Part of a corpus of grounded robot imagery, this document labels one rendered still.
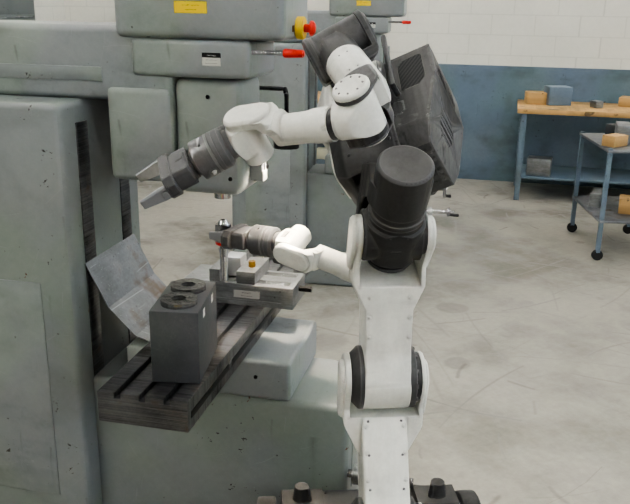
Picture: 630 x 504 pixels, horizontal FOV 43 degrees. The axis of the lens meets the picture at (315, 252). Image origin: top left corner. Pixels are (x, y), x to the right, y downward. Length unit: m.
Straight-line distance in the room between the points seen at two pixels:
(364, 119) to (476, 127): 7.18
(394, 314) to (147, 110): 0.92
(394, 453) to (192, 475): 0.87
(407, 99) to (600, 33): 6.95
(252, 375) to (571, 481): 1.63
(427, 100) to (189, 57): 0.71
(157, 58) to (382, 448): 1.16
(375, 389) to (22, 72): 1.33
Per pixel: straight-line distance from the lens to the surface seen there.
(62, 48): 2.37
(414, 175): 1.54
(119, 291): 2.50
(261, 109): 1.66
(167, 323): 1.95
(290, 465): 2.44
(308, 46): 1.81
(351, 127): 1.58
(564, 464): 3.61
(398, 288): 1.75
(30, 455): 2.70
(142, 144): 2.28
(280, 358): 2.31
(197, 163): 1.69
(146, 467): 2.62
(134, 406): 1.99
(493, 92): 8.69
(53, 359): 2.50
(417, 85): 1.84
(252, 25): 2.12
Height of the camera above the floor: 1.84
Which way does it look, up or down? 18 degrees down
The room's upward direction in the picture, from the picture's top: 1 degrees clockwise
